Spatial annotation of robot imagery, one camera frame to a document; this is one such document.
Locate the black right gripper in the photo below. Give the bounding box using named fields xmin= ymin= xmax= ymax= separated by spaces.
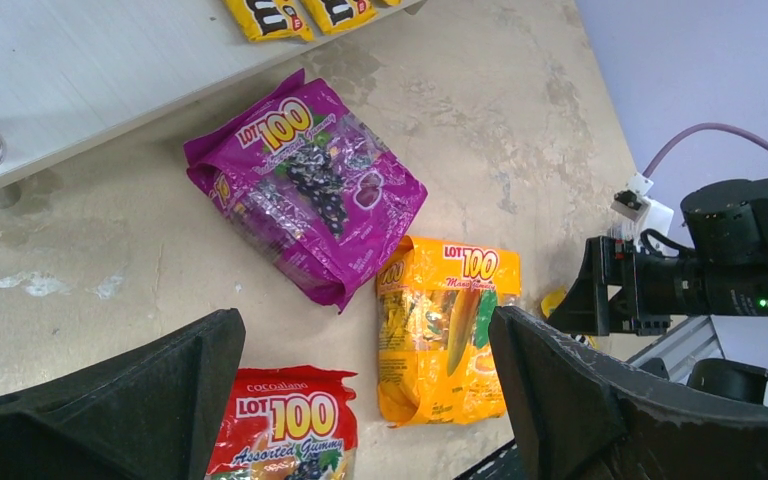
xmin=548 ymin=236 xmax=671 ymax=336

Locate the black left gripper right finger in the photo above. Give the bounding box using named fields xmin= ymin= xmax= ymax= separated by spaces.
xmin=489 ymin=306 xmax=768 ymax=479

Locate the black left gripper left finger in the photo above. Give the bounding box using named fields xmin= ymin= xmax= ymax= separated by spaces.
xmin=0 ymin=309 xmax=246 ymax=479

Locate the yellow M&M bag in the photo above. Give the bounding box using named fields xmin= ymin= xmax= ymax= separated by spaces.
xmin=223 ymin=0 xmax=314 ymax=43
xmin=301 ymin=0 xmax=377 ymax=35
xmin=540 ymin=286 xmax=601 ymax=349

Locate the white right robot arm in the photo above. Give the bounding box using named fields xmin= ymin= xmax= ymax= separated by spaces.
xmin=541 ymin=179 xmax=768 ymax=407

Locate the red gummy candy bag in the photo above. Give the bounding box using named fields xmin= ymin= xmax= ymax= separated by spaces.
xmin=205 ymin=365 xmax=358 ymax=480

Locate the orange gummy candy bag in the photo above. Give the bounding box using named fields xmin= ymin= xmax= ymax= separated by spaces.
xmin=376 ymin=236 xmax=522 ymax=427

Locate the purple gummy candy bag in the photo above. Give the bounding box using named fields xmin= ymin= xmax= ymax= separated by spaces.
xmin=183 ymin=71 xmax=428 ymax=309

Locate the white two-tier shelf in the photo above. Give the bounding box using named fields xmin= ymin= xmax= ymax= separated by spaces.
xmin=0 ymin=0 xmax=428 ymax=199

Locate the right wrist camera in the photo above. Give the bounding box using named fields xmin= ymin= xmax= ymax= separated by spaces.
xmin=609 ymin=173 xmax=674 ymax=251

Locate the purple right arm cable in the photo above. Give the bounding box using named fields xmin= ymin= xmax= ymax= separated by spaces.
xmin=642 ymin=122 xmax=768 ymax=183

